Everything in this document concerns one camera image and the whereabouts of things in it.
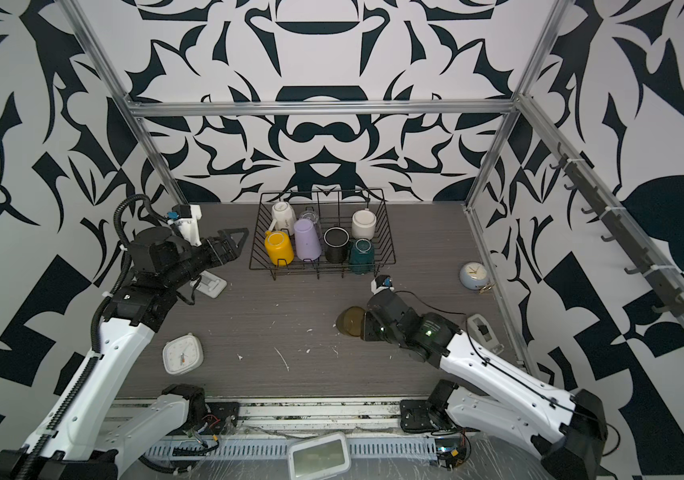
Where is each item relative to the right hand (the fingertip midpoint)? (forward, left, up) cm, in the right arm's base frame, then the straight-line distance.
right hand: (362, 320), depth 75 cm
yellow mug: (+25, +24, -3) cm, 35 cm away
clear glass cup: (+40, +16, -4) cm, 44 cm away
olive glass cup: (-1, +3, +2) cm, 4 cm away
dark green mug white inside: (+23, -1, -4) cm, 23 cm away
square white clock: (-4, +48, -10) cm, 49 cm away
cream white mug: (+38, +24, -3) cm, 45 cm away
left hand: (+14, +29, +20) cm, 38 cm away
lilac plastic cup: (+27, +15, -2) cm, 31 cm away
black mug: (+26, +6, -3) cm, 27 cm away
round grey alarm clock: (+20, -37, -12) cm, 43 cm away
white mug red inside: (+36, -2, -5) cm, 36 cm away
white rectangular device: (+18, +47, -11) cm, 51 cm away
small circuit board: (-26, -20, -16) cm, 36 cm away
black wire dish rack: (+50, +8, -11) cm, 52 cm away
